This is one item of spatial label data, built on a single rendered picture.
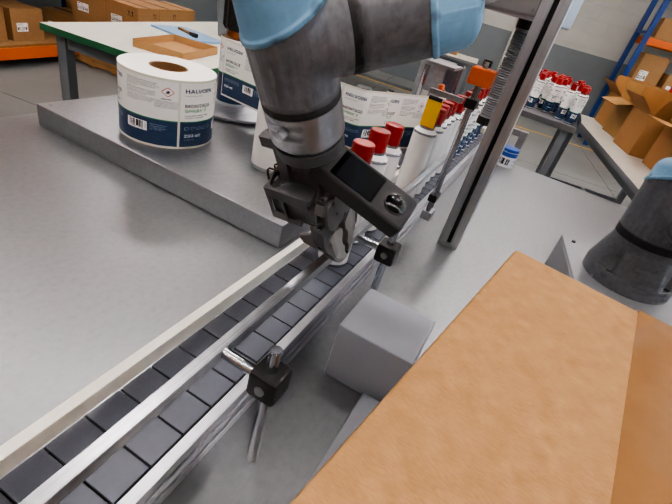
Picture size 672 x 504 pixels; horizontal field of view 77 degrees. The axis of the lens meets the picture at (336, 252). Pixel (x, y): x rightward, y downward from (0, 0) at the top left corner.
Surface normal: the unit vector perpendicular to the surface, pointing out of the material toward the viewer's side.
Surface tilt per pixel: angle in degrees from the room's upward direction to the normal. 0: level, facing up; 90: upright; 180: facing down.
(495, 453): 0
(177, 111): 90
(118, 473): 0
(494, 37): 90
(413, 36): 107
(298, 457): 0
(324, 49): 96
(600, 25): 90
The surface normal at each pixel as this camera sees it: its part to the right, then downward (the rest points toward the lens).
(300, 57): 0.22, 0.78
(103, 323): 0.23, -0.82
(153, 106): 0.00, 0.54
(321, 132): 0.49, 0.68
